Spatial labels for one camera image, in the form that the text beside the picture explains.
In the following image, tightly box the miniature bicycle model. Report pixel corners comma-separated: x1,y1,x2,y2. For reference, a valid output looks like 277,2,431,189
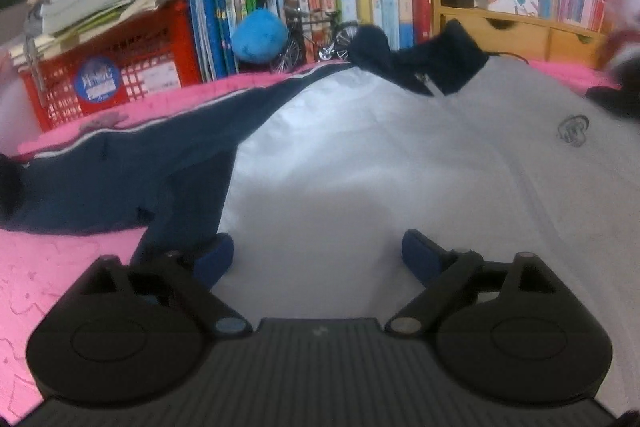
269,6,360,72

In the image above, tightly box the red plastic crate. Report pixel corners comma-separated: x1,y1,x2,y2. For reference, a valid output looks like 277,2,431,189
18,0,202,131

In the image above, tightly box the wooden drawer organizer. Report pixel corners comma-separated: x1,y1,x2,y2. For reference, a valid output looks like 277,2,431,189
432,0,605,68

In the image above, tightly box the pink floor mat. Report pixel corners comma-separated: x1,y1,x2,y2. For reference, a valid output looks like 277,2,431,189
0,58,640,426

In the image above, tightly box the blue plush ball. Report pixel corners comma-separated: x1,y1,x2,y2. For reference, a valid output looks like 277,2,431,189
231,9,288,65

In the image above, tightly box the navy and white jacket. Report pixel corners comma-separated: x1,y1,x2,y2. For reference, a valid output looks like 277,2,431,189
1,22,639,415

